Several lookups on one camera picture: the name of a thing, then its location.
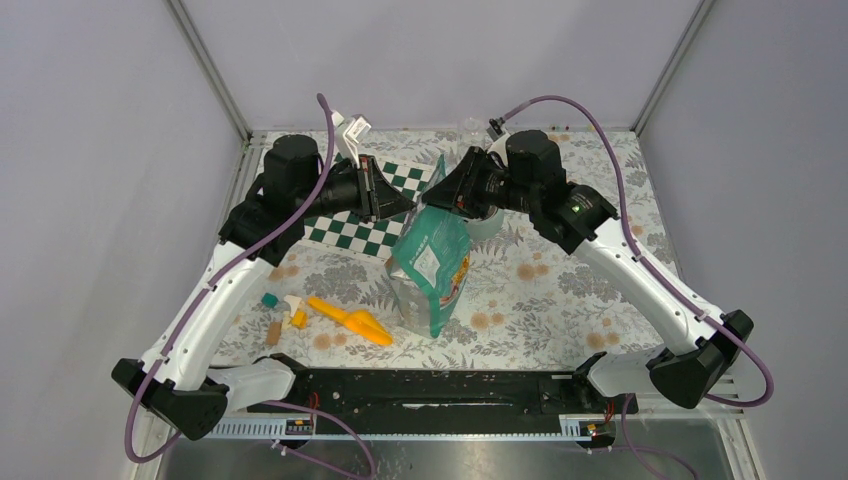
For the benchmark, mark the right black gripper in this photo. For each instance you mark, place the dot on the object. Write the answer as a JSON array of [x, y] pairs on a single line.
[[449, 192]]

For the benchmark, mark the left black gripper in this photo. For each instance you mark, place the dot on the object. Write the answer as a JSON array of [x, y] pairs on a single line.
[[378, 200]]

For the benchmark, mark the green pet food bag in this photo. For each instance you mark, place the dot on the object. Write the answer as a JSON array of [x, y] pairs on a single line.
[[428, 268]]

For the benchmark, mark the orange plastic scoop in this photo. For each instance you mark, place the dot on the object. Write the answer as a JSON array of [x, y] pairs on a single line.
[[360, 322]]

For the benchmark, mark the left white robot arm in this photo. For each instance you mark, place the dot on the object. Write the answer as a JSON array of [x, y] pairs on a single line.
[[174, 379]]

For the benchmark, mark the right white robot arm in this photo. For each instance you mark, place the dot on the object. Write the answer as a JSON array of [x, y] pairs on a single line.
[[523, 172]]

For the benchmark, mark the teal double pet feeder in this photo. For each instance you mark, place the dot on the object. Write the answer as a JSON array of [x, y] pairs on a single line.
[[484, 229]]

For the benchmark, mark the green white chessboard mat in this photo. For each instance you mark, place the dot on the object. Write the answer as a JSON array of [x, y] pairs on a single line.
[[342, 234]]

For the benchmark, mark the floral tablecloth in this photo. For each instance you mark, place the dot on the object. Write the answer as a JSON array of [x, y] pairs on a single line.
[[525, 305]]

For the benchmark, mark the white toy piece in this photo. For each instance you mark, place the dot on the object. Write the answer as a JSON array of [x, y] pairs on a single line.
[[293, 304]]

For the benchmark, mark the yellow toy block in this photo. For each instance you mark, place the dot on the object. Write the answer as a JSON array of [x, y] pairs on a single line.
[[299, 320]]

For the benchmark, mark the teal cube block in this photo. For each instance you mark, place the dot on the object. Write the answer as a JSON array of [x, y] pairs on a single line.
[[269, 300]]

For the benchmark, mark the brown wooden block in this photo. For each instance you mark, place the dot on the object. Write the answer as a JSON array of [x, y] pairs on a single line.
[[273, 334]]

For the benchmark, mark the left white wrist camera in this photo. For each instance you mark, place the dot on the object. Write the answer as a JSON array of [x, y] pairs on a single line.
[[348, 134]]

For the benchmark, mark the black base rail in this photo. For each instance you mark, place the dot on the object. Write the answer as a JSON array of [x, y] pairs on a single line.
[[429, 403]]

